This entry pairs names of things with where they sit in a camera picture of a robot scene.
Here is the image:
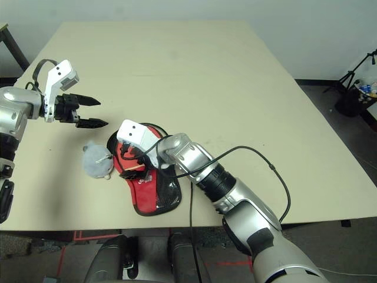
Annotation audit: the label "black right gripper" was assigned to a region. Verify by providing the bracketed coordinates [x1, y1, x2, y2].
[118, 146, 154, 181]

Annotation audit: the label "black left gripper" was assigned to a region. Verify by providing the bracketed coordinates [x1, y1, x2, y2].
[54, 93, 109, 129]

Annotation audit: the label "red black paddle case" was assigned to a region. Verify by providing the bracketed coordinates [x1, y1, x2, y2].
[105, 122, 183, 218]

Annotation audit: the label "grey plush keychain toy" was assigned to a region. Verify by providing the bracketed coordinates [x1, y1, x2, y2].
[81, 140, 115, 180]

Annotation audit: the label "black robot foot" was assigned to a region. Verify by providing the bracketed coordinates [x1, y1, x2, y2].
[123, 235, 140, 280]

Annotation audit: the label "grey left robot leg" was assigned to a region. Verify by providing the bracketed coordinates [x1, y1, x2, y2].
[84, 234, 139, 283]

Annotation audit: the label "grey robot leg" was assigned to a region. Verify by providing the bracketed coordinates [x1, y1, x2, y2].
[167, 232, 207, 283]
[84, 234, 139, 283]

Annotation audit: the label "beige side table black legs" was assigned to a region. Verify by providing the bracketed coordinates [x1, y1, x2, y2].
[0, 22, 31, 72]

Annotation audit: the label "grey right robot leg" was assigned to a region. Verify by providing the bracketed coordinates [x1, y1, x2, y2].
[167, 232, 207, 283]

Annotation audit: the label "black waste bin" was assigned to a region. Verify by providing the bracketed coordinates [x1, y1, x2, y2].
[334, 83, 377, 118]

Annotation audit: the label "black tripod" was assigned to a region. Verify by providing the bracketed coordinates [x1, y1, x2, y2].
[322, 49, 377, 96]

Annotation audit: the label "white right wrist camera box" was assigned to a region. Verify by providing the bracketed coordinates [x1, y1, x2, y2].
[115, 119, 166, 169]

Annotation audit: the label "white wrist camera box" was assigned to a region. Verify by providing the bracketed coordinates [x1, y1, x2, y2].
[43, 59, 81, 123]
[115, 119, 166, 169]

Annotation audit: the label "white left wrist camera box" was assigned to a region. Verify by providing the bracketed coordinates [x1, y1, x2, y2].
[43, 59, 81, 123]

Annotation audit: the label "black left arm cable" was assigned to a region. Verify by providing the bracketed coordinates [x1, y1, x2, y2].
[25, 58, 59, 93]

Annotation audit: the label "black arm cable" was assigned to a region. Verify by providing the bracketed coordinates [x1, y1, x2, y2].
[188, 180, 204, 283]
[25, 58, 59, 93]
[120, 134, 292, 223]

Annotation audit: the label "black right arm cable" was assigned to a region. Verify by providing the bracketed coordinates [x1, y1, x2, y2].
[120, 134, 292, 223]
[188, 180, 204, 283]

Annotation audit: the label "white floor cable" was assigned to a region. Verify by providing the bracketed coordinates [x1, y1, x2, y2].
[319, 266, 377, 278]

